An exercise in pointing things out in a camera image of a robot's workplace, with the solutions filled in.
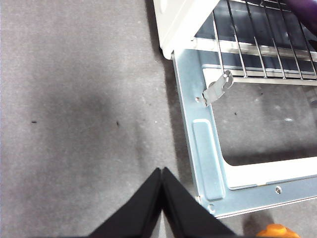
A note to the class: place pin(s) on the metal oven door rack hook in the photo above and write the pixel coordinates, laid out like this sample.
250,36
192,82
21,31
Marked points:
214,91

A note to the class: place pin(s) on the orange corn cob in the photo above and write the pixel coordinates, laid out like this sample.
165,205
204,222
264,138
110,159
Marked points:
277,231

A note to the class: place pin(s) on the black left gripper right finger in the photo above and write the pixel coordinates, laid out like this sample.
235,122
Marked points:
188,213

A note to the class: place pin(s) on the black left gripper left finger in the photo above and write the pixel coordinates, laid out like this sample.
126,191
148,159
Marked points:
138,213

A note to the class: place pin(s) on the oven door with glass window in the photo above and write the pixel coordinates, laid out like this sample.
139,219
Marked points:
205,153

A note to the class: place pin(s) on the dark purple eggplant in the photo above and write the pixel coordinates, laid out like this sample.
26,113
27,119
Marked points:
304,10

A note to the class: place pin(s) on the cream Toshiba toaster oven body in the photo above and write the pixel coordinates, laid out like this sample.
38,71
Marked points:
178,19

